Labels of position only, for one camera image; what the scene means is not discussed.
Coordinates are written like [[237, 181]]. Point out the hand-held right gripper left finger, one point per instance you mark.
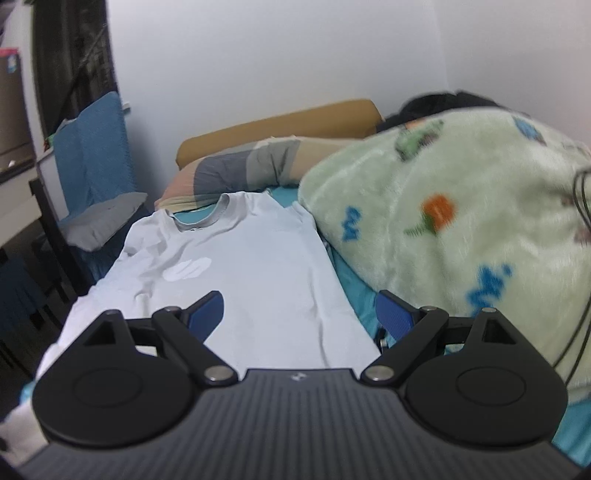
[[207, 310]]

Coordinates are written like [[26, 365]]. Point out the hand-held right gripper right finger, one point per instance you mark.
[[391, 315]]

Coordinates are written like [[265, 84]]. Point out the light blue t-shirt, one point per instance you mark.
[[258, 277]]

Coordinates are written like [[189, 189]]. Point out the teal bed sheet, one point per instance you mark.
[[355, 295]]

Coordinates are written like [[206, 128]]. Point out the green printed fleece blanket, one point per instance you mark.
[[461, 221]]

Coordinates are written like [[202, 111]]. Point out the grey pillow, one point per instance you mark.
[[104, 219]]

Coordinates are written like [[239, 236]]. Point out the patchwork pillow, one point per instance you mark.
[[249, 168]]

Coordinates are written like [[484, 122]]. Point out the dark wooden chair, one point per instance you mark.
[[55, 240]]

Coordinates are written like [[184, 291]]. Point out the blue towel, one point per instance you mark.
[[92, 152]]

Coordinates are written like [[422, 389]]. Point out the mustard yellow cushion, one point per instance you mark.
[[286, 124]]

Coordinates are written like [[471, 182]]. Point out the white desk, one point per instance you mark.
[[18, 212]]

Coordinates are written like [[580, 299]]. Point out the black cloth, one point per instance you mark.
[[438, 104]]

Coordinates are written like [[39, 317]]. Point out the brown cabinet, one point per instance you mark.
[[14, 106]]

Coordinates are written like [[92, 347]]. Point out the dark curtain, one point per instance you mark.
[[74, 50]]

